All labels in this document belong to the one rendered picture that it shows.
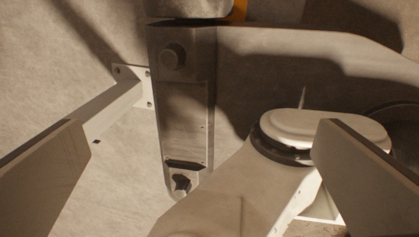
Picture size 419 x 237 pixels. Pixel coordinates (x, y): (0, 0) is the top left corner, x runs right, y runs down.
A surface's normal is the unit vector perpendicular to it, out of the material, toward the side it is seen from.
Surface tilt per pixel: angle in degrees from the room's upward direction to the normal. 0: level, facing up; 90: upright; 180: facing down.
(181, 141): 0
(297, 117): 90
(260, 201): 90
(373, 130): 90
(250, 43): 0
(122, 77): 0
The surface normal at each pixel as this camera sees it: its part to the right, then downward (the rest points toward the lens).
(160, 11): -0.48, 0.46
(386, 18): -0.18, 0.48
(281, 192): 0.00, -0.87
